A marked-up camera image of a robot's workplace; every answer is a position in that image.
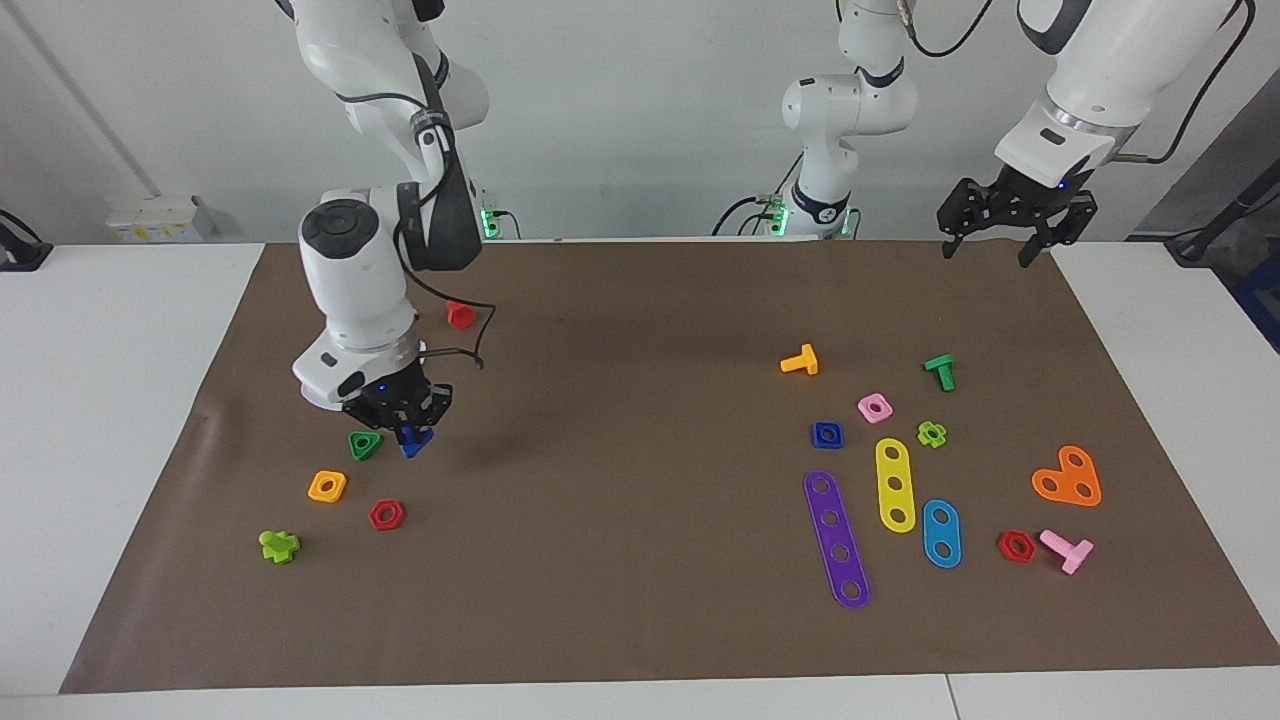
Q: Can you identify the yellow three-hole strip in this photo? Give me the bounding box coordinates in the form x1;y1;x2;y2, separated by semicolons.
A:
875;438;917;534

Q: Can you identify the blue two-hole strip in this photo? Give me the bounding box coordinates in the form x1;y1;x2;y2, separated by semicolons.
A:
922;499;963;570

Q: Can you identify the blue crate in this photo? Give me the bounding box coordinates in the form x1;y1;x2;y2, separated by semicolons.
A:
1232;265;1280;353

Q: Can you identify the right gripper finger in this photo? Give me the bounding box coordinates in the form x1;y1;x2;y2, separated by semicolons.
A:
415;385;453;439
343;403;406;446

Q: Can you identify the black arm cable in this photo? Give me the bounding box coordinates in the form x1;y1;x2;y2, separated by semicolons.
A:
900;0;1256;166
395;215;498;371

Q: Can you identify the black stand leg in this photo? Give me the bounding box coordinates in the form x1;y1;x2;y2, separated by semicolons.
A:
1165;165;1280;266

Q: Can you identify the purple four-hole strip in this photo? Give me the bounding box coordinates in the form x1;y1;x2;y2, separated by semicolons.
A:
803;470;871;610

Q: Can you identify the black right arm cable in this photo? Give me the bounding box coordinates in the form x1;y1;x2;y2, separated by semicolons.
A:
395;215;498;371

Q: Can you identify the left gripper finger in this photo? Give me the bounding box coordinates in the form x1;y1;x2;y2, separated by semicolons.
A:
1018;192;1099;269
937;178;996;261

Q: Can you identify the black table clamp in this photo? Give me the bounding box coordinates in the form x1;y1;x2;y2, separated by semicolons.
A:
0;208;53;273

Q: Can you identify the brown table mat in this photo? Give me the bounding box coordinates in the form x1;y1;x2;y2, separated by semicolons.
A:
60;238;1280;694

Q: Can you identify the black base cable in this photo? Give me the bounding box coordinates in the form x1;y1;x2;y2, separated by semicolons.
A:
712;195;791;238

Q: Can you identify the pink plastic screw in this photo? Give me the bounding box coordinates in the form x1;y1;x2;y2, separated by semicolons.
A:
1039;529;1095;576

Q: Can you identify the orange heart-shaped plate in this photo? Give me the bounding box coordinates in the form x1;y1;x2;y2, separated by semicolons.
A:
1031;445;1103;508

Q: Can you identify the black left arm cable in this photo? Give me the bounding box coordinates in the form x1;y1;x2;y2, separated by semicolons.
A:
900;0;1256;166

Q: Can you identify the white power strip box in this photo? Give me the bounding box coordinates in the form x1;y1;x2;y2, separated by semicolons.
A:
105;195;216;244

